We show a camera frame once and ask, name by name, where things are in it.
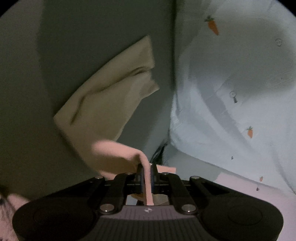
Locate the beige long-sleeve shirt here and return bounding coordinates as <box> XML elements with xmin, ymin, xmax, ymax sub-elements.
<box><xmin>54</xmin><ymin>36</ymin><xmax>161</xmax><ymax>206</ymax></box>

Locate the white carrot-print storage bag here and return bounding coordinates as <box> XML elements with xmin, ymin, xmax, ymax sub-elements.
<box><xmin>170</xmin><ymin>1</ymin><xmax>295</xmax><ymax>192</ymax></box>

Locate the red and grey garment pile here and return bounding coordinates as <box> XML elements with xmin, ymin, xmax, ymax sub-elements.
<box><xmin>0</xmin><ymin>185</ymin><xmax>30</xmax><ymax>241</ymax></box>

